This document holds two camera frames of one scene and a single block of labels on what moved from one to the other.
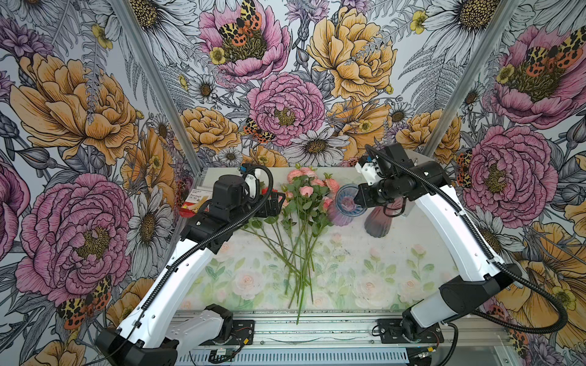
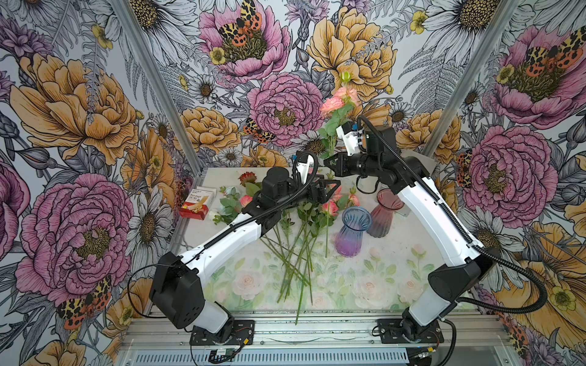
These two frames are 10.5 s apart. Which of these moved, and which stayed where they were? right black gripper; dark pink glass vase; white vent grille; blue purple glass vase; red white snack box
Moved: right black gripper; blue purple glass vase
Stayed: white vent grille; dark pink glass vase; red white snack box
